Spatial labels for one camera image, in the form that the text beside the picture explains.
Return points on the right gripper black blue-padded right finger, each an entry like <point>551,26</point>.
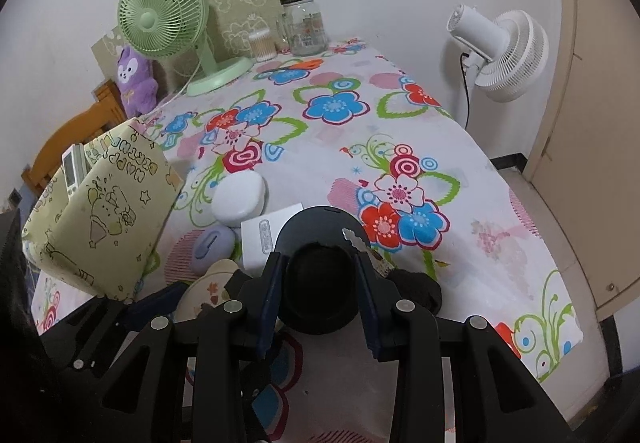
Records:
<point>496,399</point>

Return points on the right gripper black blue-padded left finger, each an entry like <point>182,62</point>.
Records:
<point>195,380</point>

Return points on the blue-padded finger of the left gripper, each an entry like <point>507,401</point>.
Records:
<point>91,336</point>

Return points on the cream cartoon round item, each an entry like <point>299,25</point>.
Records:
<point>208,290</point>

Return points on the white rectangular box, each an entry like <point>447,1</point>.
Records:
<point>259,237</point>

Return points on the white round case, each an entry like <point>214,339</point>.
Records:
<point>239,197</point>

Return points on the black car key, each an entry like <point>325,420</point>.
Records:
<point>417,287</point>

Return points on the yellow birthday storage box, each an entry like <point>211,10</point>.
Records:
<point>100,238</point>

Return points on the wooden chair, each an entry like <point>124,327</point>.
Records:
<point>104,114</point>

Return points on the purple plush toy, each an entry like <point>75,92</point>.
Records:
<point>136,83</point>

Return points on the beige door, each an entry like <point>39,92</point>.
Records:
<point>585,161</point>

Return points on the green desk fan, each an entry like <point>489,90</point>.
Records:
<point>162,29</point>

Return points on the cotton swab container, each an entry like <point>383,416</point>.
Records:
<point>262,45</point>

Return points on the white standing fan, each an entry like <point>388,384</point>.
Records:
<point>504,57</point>

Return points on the green patterned board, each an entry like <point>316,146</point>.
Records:
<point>229,24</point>

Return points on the glass jar with black lid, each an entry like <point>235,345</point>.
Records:
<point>302,27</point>

